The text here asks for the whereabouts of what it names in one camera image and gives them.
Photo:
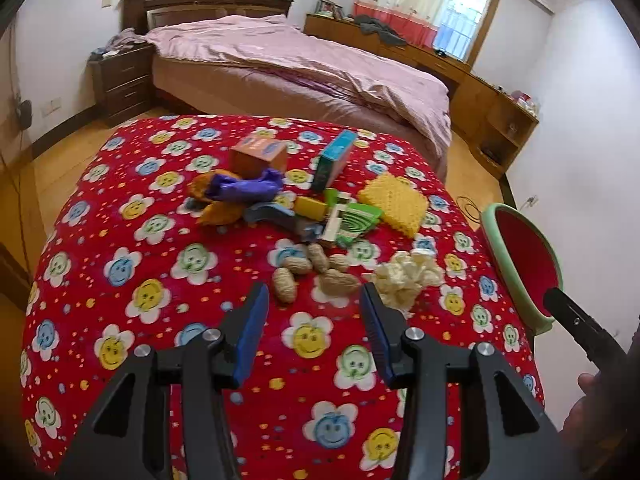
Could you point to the green packet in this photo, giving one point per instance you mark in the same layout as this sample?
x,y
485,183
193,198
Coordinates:
x,y
360,220

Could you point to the window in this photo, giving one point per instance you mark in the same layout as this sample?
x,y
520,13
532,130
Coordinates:
x,y
462,15

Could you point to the pile of white foam pieces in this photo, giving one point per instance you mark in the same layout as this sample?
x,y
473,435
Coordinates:
x,y
407,280

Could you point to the yellow mesh sponge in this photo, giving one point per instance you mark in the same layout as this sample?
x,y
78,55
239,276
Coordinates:
x,y
395,202

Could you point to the long wooden cabinet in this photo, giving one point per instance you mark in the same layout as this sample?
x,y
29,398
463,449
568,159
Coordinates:
x,y
480,105

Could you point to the clothes on nightstand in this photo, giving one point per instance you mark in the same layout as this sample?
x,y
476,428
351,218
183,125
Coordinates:
x,y
117,42

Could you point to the dark wooden nightstand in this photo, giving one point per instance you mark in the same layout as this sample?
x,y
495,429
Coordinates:
x,y
122,85

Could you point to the red flower printed blanket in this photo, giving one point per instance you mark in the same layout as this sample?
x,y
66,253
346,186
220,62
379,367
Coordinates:
x,y
150,240

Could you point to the white and green box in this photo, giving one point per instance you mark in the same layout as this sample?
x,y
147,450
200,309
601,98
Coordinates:
x,y
335,220

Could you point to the bottles on cabinet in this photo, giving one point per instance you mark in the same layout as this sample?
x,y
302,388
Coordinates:
x,y
525,102

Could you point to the green bucket with red inside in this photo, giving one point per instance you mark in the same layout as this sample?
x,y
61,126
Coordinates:
x,y
530,260

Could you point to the person's right hand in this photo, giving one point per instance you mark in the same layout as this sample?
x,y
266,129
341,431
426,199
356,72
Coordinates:
x,y
585,420

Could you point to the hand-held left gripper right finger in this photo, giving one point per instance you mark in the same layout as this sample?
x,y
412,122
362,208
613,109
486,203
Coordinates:
x,y
375,330

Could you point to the brown wooden furniture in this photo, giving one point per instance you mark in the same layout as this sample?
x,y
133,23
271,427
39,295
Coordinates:
x,y
15,240

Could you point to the blue-grey plastic piece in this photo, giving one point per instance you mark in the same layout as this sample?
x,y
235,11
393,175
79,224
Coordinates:
x,y
265,210

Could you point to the wall socket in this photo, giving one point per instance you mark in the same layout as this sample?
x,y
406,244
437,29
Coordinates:
x,y
531,201

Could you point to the orange cardboard box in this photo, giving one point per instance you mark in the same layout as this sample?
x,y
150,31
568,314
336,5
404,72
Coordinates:
x,y
257,157

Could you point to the grey clothes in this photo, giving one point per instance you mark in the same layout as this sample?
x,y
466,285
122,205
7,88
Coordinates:
x,y
382,30

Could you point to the orange bread toy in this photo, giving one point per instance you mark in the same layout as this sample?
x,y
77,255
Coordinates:
x,y
202,185

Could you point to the wooden bed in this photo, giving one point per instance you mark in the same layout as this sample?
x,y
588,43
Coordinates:
x,y
210,85

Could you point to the teal cardboard box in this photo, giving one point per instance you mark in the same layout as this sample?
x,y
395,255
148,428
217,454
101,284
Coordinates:
x,y
332,157

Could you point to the peanut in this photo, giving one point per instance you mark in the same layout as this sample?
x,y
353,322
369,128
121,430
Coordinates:
x,y
296,265
339,261
339,282
284,285
318,257

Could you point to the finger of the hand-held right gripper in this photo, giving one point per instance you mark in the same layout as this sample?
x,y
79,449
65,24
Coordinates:
x,y
580,322

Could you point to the pink duvet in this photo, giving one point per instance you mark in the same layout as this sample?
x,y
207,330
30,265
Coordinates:
x,y
300,60

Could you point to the yellow block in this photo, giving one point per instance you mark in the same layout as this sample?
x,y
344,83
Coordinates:
x,y
310,207

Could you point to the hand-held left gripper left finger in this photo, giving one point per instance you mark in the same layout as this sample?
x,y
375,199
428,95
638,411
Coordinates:
x,y
252,330

